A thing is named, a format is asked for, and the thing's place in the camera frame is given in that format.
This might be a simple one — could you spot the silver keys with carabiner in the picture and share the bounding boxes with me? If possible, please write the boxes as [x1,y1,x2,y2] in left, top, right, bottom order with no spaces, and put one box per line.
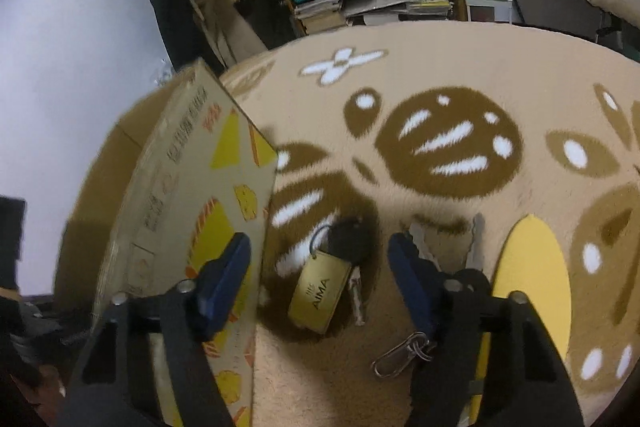
[370,212,487,378]

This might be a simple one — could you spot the crumpled plastic bag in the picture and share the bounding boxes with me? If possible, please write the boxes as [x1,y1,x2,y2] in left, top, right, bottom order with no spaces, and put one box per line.
[149,56,177,88]

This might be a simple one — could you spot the black hanging coat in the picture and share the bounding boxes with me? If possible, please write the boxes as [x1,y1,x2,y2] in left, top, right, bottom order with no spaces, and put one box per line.
[134,0,213,74]

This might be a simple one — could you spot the small stack of books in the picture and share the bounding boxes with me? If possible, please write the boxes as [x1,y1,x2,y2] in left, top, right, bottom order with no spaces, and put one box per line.
[294,0,347,34]

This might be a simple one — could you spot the person's left hand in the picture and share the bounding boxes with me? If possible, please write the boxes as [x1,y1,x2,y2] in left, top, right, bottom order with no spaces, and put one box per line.
[34,364,69,409]

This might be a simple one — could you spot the yellow printed cardboard box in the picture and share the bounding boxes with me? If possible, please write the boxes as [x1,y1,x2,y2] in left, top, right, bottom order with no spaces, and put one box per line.
[52,57,280,427]

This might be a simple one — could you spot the large stack of books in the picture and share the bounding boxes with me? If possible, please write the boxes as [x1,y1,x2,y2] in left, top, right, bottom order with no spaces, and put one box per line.
[342,0,454,28]

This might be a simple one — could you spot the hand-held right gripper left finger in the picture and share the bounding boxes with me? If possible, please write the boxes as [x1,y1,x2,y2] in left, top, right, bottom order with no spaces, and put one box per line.
[57,232,252,427]

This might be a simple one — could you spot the yellow round disc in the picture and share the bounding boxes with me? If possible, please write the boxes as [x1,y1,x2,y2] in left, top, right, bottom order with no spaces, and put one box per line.
[469,214,572,414]

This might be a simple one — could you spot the beige hanging coat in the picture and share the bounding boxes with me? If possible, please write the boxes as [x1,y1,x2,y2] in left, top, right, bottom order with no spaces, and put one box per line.
[189,0,268,68]

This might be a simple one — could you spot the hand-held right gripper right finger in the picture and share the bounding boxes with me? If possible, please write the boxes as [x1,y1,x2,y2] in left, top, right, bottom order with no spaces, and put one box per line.
[387,232,586,427]

